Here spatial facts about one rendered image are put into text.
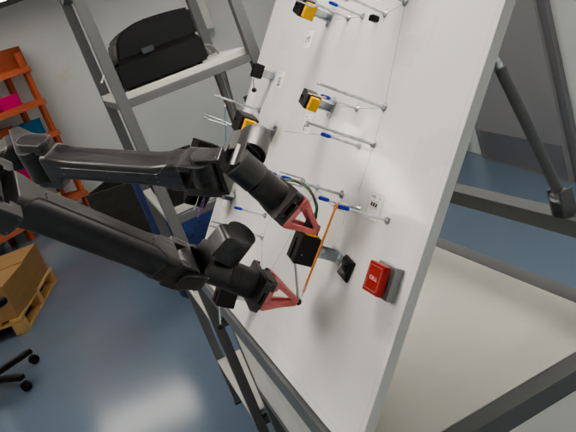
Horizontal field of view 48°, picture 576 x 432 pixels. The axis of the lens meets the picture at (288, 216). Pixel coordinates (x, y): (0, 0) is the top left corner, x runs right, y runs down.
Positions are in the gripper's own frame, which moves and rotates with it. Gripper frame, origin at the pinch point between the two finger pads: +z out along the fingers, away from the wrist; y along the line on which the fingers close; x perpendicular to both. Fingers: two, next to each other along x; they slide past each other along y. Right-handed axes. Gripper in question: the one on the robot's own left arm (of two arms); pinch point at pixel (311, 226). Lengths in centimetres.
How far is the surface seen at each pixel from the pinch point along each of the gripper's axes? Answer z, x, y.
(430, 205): 1.3, -15.0, -22.7
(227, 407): 100, 89, 139
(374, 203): 3.1, -10.6, -6.3
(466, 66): -7.3, -35.0, -17.6
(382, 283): 4.1, -1.1, -23.0
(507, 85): 7.5, -42.5, -6.5
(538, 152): 21.6, -38.7, -7.6
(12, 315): 48, 199, 359
